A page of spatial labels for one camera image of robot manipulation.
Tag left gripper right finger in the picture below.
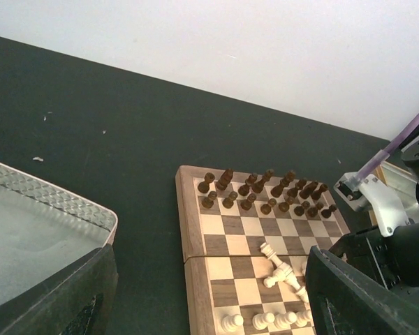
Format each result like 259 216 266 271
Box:
305 246 419 334

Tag left gripper left fingers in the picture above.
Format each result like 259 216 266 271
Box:
0 244 118 334

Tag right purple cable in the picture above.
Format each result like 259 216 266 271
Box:
355 100 419 182

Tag wooden chess board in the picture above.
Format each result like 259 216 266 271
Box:
175 165 348 334

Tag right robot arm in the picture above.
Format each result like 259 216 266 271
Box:
330 138 419 289

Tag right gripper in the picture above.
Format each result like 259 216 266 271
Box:
329 226 404 290

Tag row of dark chess pieces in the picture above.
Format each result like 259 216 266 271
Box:
194 171 341 222

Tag pile of white chess pieces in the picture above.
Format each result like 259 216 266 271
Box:
209 251 315 334

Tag white queen chess piece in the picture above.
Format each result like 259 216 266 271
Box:
260 242 301 291

